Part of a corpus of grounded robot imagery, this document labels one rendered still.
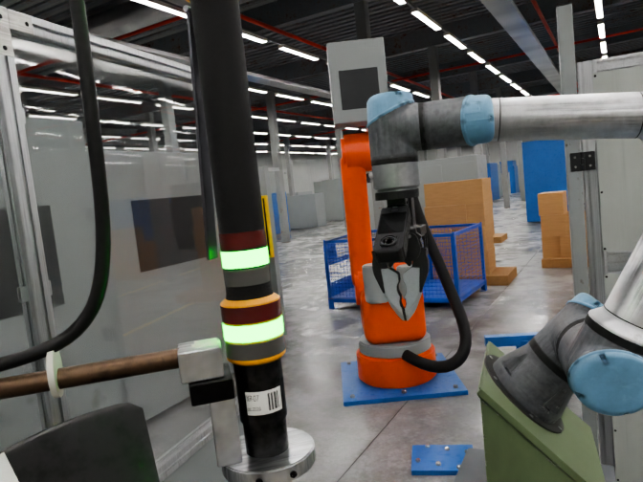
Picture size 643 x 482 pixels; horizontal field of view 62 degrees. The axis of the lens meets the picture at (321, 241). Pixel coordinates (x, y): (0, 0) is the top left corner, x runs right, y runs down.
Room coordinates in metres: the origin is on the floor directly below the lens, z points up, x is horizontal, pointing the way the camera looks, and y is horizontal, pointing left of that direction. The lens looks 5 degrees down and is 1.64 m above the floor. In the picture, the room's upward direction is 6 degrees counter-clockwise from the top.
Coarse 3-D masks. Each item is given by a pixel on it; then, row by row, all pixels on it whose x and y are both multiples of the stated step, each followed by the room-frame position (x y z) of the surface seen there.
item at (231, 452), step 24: (192, 360) 0.36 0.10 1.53; (216, 360) 0.36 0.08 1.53; (192, 384) 0.35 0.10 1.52; (216, 384) 0.36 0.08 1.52; (216, 408) 0.36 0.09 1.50; (216, 432) 0.36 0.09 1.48; (288, 432) 0.40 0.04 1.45; (216, 456) 0.36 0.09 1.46; (240, 456) 0.36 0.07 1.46; (288, 456) 0.37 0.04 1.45; (312, 456) 0.37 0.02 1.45; (240, 480) 0.35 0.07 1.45; (264, 480) 0.35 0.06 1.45; (288, 480) 0.35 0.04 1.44
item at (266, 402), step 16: (240, 368) 0.37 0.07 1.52; (256, 368) 0.37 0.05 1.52; (272, 368) 0.37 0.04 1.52; (240, 384) 0.37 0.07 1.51; (256, 384) 0.37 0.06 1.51; (272, 384) 0.37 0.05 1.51; (240, 400) 0.37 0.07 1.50; (256, 400) 0.36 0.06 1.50; (272, 400) 0.37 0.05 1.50; (240, 416) 0.38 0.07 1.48; (256, 416) 0.37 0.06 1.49; (272, 416) 0.37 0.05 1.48; (256, 432) 0.37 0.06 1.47; (272, 432) 0.37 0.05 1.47; (256, 448) 0.37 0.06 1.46; (272, 448) 0.37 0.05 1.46
